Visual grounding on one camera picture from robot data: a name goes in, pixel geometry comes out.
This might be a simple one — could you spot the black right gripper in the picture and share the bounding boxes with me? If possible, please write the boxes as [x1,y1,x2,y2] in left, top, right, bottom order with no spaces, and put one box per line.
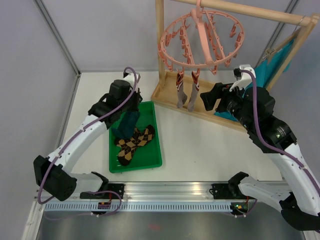
[200,79,256,131]

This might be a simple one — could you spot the grey sock red striped cuff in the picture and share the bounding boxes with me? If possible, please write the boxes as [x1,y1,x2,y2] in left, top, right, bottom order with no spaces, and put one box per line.
[175,72,188,109]

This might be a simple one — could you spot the pink hanger clip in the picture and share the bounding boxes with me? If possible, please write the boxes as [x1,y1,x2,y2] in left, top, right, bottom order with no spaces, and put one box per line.
[176,67,185,78]
[191,68,201,79]

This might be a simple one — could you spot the dark teal christmas sock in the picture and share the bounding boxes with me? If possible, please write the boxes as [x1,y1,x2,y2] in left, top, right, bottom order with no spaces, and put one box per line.
[111,111,140,139]

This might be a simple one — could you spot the pink round clip hanger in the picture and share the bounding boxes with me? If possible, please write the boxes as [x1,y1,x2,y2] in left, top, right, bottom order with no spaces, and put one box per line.
[157,0,245,75]

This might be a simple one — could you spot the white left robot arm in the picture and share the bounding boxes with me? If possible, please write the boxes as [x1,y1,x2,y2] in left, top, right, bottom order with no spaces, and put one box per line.
[33,76,142,201]

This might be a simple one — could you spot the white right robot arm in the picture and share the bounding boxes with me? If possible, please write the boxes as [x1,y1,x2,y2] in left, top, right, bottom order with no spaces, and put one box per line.
[200,83,320,231]

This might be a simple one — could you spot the wooden hanging rack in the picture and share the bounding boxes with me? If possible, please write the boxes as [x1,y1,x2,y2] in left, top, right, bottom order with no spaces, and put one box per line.
[151,0,320,130]

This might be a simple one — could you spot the brown argyle sock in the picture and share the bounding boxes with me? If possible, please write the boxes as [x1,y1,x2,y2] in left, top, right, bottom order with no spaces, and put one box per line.
[114,124,155,148]
[114,139,148,166]

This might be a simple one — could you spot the green plastic tray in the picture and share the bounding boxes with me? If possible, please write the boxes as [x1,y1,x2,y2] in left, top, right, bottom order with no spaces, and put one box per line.
[109,101,163,174]

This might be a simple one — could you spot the teal cloth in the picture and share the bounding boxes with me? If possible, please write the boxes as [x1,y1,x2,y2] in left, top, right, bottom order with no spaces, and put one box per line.
[214,37,296,123]

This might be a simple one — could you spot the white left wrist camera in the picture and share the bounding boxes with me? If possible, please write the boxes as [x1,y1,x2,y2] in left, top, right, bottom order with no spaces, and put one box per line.
[123,72,141,88]

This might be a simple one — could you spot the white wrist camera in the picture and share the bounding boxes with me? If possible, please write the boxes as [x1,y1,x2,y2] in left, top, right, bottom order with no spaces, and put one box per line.
[123,72,141,88]
[229,64,256,92]

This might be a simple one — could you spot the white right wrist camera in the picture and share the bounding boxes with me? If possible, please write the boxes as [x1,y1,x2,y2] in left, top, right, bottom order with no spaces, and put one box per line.
[229,64,256,92]

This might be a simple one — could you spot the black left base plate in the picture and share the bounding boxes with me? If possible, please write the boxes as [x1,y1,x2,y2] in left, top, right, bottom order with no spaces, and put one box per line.
[80,183,125,200]

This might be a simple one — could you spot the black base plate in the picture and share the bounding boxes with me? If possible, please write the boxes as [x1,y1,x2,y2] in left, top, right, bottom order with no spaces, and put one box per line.
[211,183,242,200]
[80,183,125,200]

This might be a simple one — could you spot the aluminium mounting rail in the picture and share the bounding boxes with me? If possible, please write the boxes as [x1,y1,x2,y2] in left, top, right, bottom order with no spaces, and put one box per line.
[33,181,307,201]

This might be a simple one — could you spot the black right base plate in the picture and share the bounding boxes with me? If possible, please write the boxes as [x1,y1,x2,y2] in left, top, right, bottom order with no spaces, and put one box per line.
[211,183,242,200]

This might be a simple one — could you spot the white slotted cable duct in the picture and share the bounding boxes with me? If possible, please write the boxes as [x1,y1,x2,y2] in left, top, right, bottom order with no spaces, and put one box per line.
[44,201,232,213]

